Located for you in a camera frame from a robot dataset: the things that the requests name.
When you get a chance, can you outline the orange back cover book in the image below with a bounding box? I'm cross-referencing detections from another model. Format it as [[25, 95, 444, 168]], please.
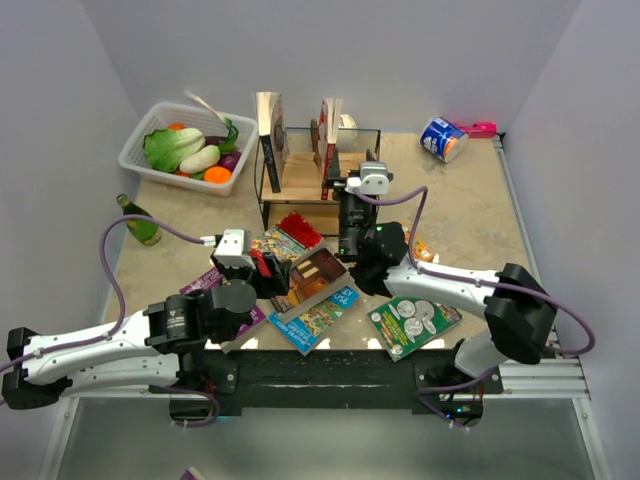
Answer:
[[401, 222, 440, 264]]

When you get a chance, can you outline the toy cabbage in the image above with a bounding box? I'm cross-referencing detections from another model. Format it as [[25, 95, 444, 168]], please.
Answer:
[[143, 128, 205, 173]]

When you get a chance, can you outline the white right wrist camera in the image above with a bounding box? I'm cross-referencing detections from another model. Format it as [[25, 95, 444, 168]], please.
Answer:
[[345, 161, 393, 196]]

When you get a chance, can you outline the green back cover book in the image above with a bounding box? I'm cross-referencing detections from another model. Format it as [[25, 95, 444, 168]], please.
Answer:
[[368, 297, 462, 362]]

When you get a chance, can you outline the black floral cover book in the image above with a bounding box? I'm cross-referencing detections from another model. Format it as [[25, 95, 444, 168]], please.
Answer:
[[255, 91, 288, 193]]

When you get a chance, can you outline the white plastic basket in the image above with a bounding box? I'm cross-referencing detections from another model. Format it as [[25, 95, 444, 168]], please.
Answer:
[[118, 102, 258, 197]]

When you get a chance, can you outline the red treehouse book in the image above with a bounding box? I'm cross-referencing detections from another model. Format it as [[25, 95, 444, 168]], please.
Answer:
[[251, 212, 325, 262]]

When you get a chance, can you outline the black front frame bar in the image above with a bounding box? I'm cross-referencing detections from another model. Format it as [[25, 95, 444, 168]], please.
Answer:
[[168, 349, 503, 420]]

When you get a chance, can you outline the green glass bottle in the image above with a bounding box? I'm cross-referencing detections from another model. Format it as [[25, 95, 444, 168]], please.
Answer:
[[116, 194, 161, 246]]

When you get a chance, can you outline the blue 26-storey treehouse book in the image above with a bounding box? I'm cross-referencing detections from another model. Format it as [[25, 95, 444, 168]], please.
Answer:
[[267, 286, 359, 356]]

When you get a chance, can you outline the orange toy carrot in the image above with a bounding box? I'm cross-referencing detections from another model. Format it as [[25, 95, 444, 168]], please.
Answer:
[[203, 165, 232, 185]]

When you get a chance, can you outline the dark brown cover book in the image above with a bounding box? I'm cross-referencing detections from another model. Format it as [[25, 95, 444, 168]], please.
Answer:
[[270, 247, 352, 323]]

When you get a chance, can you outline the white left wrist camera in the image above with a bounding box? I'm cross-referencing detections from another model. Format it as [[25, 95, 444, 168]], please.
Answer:
[[211, 229, 254, 269]]

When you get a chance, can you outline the purple 117-storey treehouse book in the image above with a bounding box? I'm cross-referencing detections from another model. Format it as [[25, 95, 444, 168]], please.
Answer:
[[179, 268, 266, 353]]

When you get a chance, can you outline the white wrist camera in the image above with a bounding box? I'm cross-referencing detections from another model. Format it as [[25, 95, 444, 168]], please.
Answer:
[[345, 161, 393, 196], [211, 229, 254, 269]]

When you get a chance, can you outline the wood and wire shelf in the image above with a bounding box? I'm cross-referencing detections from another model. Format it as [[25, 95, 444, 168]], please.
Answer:
[[254, 127, 381, 237]]

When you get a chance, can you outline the white toy radish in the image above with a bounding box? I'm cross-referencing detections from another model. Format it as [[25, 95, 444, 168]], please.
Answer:
[[179, 145, 221, 175]]

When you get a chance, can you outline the purple toy eggplant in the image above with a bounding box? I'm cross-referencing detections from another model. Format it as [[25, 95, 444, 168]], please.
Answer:
[[217, 151, 242, 172]]

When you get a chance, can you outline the red back cover book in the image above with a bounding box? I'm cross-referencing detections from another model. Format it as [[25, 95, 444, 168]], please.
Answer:
[[318, 97, 343, 200]]

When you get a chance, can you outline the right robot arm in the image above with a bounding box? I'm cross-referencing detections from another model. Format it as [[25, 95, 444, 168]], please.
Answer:
[[323, 153, 557, 393]]

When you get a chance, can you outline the pink box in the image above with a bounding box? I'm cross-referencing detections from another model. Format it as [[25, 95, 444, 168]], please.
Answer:
[[458, 122, 498, 139]]

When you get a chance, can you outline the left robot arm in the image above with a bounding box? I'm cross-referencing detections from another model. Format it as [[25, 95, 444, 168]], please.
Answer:
[[1, 250, 292, 410]]

